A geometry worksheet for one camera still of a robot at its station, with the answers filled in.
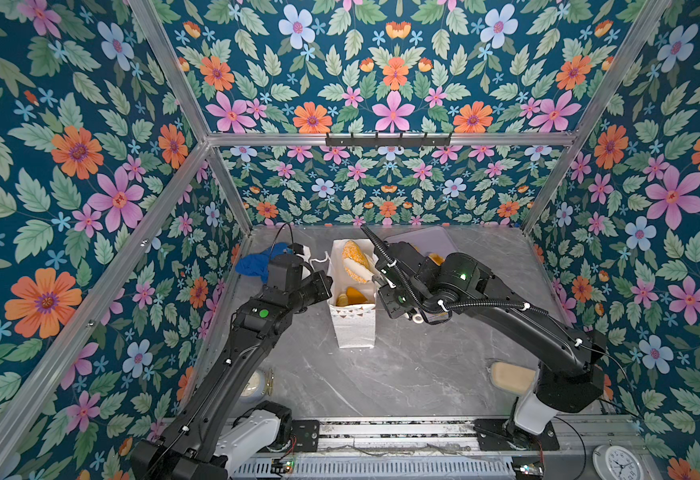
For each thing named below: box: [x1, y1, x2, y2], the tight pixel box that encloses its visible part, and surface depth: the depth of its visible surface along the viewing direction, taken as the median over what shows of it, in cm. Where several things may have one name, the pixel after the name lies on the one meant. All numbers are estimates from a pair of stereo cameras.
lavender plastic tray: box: [383, 226, 458, 260], surface depth 118 cm
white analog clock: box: [592, 444, 644, 480], surface depth 68 cm
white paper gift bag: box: [327, 238, 379, 349], surface depth 76 cm
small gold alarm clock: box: [240, 368, 275, 403], surface depth 80 cm
